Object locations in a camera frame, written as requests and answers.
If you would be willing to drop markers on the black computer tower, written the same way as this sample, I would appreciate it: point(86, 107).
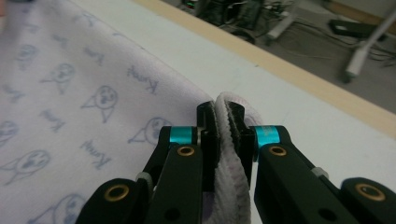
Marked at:
point(249, 14)
point(218, 11)

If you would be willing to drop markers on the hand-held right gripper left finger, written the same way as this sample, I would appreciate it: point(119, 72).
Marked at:
point(183, 174)

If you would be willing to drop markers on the lilac printed towel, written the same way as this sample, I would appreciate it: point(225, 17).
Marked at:
point(77, 93)

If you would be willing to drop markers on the white metal stand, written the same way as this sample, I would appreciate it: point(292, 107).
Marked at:
point(358, 59)

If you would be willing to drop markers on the black flat device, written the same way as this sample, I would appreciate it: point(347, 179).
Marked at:
point(351, 28)

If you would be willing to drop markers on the white grid mat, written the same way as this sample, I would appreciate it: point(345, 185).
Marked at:
point(280, 102)

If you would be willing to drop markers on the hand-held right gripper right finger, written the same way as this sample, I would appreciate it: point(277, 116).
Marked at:
point(280, 180)

